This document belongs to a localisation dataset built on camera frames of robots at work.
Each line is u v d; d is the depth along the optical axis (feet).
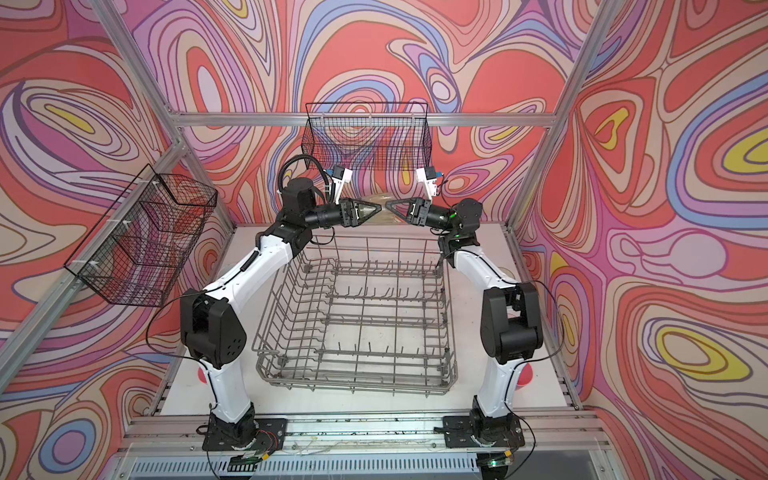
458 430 2.40
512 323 1.65
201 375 2.41
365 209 2.36
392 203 2.31
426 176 2.27
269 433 2.40
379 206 2.36
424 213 2.21
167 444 2.41
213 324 1.57
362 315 2.98
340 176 2.30
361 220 2.28
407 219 2.31
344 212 2.28
